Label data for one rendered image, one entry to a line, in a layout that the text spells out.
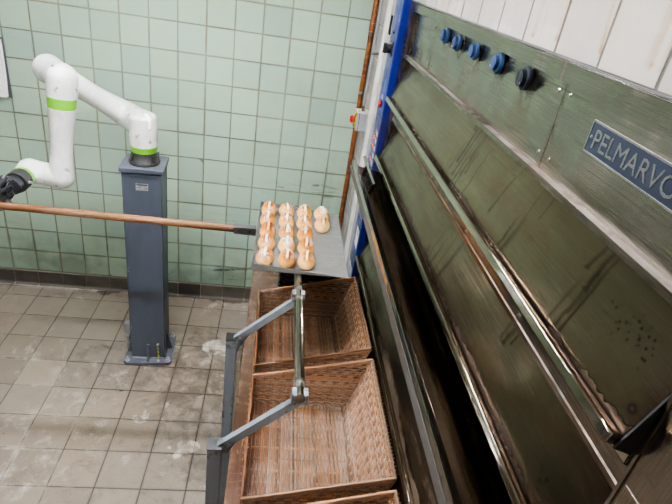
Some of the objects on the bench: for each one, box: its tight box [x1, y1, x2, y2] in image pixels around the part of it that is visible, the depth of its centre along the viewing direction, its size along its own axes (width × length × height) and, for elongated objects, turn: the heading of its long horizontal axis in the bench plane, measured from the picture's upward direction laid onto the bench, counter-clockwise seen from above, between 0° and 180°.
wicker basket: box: [239, 358, 398, 504], centre depth 186 cm, size 49×56×28 cm
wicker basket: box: [252, 276, 373, 396], centre depth 238 cm, size 49×56×28 cm
